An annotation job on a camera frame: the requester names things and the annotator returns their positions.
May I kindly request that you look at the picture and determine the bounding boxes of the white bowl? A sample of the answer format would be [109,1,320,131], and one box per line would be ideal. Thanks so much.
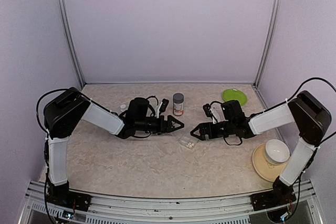
[265,139,290,165]

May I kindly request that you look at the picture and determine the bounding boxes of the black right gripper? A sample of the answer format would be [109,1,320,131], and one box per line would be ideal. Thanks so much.
[191,119,236,140]

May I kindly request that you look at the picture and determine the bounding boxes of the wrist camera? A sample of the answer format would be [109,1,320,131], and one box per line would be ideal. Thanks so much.
[154,99,169,118]
[203,104,221,124]

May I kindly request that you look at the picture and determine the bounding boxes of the green plate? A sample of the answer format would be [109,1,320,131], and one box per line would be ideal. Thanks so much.
[222,89,248,106]

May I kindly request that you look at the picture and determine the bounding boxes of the small white-capped pill bottle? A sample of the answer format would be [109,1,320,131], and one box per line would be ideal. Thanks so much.
[120,104,127,112]

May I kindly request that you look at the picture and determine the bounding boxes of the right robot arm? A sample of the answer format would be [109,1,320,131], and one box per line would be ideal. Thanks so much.
[190,91,332,205]

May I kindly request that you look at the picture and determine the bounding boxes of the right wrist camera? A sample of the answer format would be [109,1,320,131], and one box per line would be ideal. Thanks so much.
[203,104,221,124]

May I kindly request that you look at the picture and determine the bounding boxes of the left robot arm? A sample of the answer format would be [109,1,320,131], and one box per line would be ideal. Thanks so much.
[43,87,184,206]

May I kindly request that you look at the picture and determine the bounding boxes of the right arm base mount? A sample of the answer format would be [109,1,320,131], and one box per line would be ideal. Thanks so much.
[250,179,296,211]

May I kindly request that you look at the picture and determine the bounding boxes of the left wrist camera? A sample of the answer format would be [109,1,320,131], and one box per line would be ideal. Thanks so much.
[154,99,169,118]

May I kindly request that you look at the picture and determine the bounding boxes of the aluminium frame post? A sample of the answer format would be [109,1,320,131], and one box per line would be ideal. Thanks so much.
[254,0,281,89]
[57,0,86,89]

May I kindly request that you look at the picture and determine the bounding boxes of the clear plastic pill organizer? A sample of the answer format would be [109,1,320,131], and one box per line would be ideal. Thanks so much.
[178,133,198,150]

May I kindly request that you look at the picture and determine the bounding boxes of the front aluminium rail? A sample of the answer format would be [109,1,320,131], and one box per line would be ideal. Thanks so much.
[18,181,324,223]

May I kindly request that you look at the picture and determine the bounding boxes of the left aluminium frame post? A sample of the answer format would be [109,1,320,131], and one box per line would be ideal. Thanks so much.
[57,0,86,89]

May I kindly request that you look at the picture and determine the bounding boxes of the right aluminium frame post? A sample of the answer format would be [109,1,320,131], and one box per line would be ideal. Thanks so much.
[254,0,281,89]

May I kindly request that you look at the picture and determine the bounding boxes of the beige plate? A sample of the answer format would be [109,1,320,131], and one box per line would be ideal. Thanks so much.
[252,144,289,183]

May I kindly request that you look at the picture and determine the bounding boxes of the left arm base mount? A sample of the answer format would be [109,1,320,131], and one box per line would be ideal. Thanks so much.
[46,182,91,212]

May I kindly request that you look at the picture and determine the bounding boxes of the white round tablets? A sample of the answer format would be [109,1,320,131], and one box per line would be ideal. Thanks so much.
[186,142,195,149]

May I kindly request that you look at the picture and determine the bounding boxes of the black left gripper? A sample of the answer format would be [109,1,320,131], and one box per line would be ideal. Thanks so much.
[135,115,185,135]

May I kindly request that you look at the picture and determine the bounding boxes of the orange grey-capped pill bottle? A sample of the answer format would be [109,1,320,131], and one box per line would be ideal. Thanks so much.
[173,93,184,116]

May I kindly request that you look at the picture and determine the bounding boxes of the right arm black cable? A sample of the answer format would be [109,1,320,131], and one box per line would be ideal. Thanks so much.
[288,78,336,143]

